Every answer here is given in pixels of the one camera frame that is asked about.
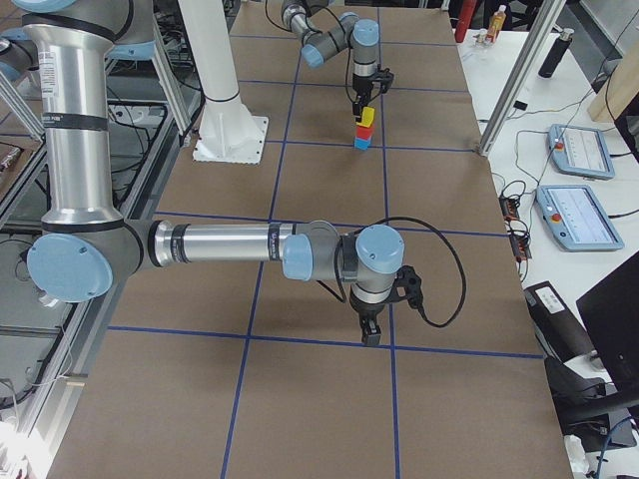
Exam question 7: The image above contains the teach pendant tablet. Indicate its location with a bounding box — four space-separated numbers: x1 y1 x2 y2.
536 185 624 252
548 124 615 180

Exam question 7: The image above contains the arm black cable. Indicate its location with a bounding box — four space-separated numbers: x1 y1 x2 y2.
319 214 468 328

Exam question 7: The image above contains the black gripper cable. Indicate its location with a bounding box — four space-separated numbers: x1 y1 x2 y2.
343 49 358 109

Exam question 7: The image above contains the yellow block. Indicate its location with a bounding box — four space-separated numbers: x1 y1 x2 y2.
355 106 375 128

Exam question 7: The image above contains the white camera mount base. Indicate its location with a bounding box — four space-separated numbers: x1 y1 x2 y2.
179 0 269 165

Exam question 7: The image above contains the aluminium frame post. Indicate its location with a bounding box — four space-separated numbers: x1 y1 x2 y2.
477 0 566 157

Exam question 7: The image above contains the blue block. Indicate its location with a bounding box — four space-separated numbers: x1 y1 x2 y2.
353 137 371 151

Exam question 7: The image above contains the near teach pendant tablet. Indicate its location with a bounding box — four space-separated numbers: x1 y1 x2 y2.
536 185 624 252

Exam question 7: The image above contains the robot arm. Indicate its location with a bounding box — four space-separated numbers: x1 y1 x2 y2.
12 1 408 346
281 1 392 121

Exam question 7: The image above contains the black water bottle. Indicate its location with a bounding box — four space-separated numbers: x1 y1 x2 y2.
537 28 574 79

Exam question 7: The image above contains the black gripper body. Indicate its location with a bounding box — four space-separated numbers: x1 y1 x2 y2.
349 292 385 323
352 74 374 103

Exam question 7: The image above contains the orange drink bottle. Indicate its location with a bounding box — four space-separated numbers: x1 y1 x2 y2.
485 5 507 44

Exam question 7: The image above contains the black monitor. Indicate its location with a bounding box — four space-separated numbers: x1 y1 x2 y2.
577 253 638 390

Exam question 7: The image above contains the orange circuit board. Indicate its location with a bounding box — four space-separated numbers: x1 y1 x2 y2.
499 196 520 222

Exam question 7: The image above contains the red cylinder object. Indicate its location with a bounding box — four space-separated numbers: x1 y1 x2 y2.
454 0 476 43

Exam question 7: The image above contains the far teach pendant tablet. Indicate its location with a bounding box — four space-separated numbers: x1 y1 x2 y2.
548 124 615 180

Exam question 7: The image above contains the red block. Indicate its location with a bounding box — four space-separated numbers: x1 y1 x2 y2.
355 125 374 145

